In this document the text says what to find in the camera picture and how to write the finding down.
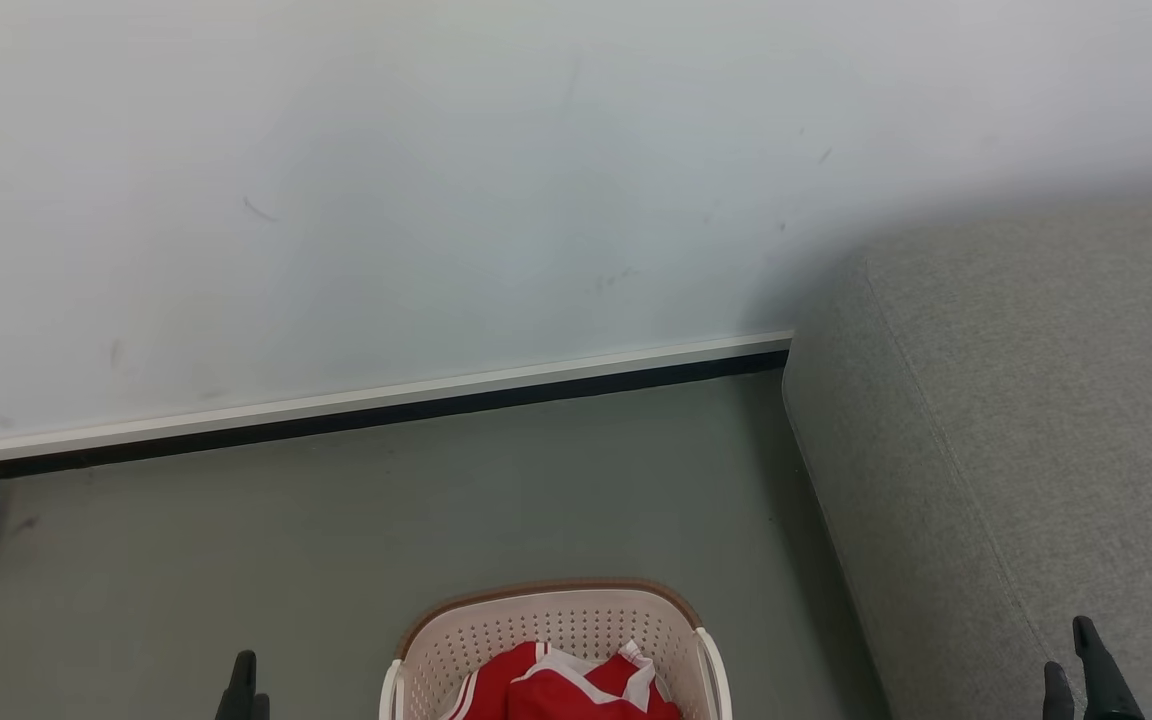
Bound beige perforated laundry basket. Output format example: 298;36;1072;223
379;578;734;720

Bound grey fabric sofa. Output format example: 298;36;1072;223
782;186;1152;720

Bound red shorts with white trim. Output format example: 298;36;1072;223
506;642;685;720

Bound white and black baseboard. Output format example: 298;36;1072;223
0;331;795;491

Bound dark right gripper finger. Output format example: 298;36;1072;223
1042;661;1076;720
1072;615;1148;720

